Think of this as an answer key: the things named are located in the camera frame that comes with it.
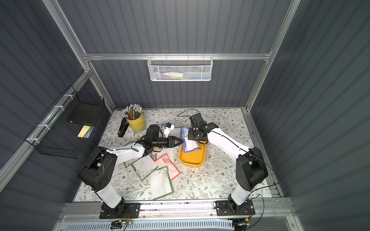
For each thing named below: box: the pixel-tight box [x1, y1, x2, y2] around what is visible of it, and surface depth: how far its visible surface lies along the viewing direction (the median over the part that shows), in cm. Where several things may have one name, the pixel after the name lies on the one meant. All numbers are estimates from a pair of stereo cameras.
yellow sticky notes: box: [77, 125, 95, 139], surface depth 77 cm
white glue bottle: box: [163, 71, 184, 78], surface depth 93 cm
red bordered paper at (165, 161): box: [154, 153, 182, 181], surface depth 91 cm
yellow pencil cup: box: [124, 113, 146, 132], surface depth 100 cm
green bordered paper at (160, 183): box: [149, 166, 174, 201], surface depth 84 cm
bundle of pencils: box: [122, 103, 143, 120], surface depth 98 cm
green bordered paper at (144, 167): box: [130, 154, 159, 182], surface depth 90 cm
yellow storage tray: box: [178, 141, 208, 168], surface depth 91 cm
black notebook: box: [66, 101, 103, 127], surface depth 84 cm
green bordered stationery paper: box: [154, 147, 174, 161], surface depth 96 cm
